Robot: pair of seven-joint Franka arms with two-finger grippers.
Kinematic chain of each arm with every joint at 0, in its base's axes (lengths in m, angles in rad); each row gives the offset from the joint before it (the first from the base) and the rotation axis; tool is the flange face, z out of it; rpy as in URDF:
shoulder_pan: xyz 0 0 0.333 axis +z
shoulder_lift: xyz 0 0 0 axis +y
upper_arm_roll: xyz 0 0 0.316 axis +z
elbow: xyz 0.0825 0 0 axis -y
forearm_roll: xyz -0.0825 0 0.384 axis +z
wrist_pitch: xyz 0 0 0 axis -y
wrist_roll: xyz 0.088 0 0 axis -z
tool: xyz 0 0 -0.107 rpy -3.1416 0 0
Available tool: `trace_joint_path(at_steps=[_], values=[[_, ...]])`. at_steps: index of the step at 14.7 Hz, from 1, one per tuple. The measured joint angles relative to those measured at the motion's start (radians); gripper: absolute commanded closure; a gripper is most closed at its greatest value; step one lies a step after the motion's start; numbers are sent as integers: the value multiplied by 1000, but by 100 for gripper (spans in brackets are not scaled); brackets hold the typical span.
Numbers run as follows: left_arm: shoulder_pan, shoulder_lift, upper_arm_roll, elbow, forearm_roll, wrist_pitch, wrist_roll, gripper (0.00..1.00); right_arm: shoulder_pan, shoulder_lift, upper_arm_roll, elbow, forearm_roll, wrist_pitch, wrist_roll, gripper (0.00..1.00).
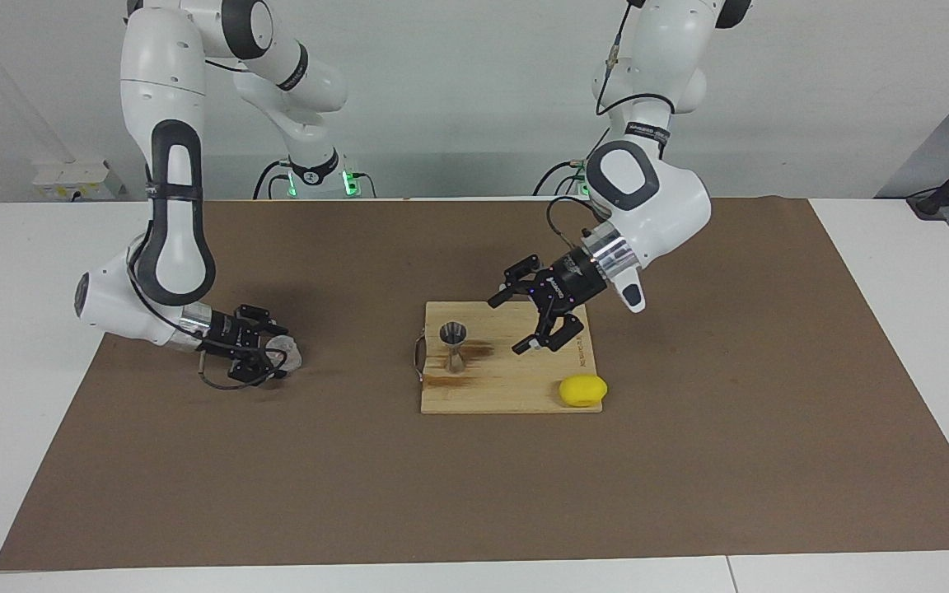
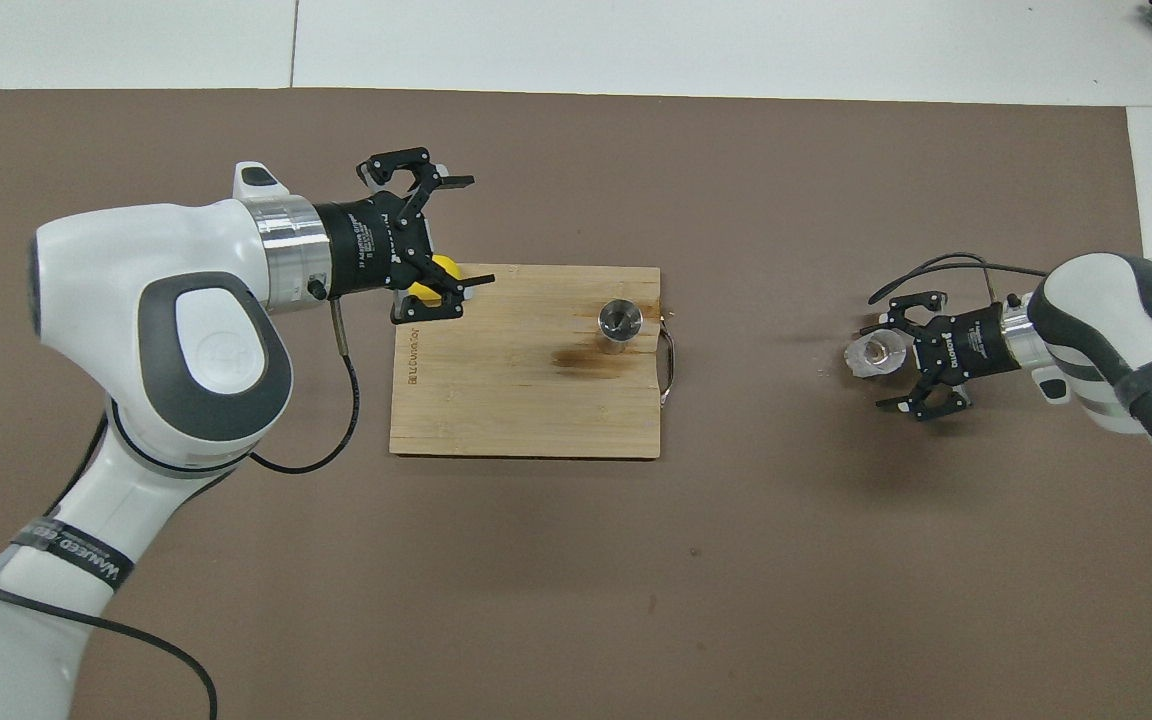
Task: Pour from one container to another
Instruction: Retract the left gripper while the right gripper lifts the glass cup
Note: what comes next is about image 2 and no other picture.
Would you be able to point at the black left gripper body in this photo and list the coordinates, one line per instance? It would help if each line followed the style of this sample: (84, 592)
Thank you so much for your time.
(371, 245)

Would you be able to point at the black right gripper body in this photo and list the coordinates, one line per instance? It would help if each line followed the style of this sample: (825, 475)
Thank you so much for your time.
(966, 345)

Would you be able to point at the small clear glass cup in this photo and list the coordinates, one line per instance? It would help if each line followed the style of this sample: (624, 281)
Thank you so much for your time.
(876, 355)

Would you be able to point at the steel jigger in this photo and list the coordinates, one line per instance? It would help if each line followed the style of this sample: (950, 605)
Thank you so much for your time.
(620, 322)

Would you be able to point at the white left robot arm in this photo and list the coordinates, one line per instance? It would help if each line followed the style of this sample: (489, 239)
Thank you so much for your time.
(136, 260)

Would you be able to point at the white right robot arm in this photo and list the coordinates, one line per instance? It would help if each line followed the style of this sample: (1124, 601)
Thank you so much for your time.
(1096, 300)

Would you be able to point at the yellow lemon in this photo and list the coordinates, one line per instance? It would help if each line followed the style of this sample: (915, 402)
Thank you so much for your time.
(423, 293)

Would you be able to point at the wooden cutting board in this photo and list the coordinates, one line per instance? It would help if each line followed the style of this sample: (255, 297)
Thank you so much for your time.
(516, 390)

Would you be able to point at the brown table mat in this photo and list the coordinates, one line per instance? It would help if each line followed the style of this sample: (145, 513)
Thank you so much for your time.
(536, 600)

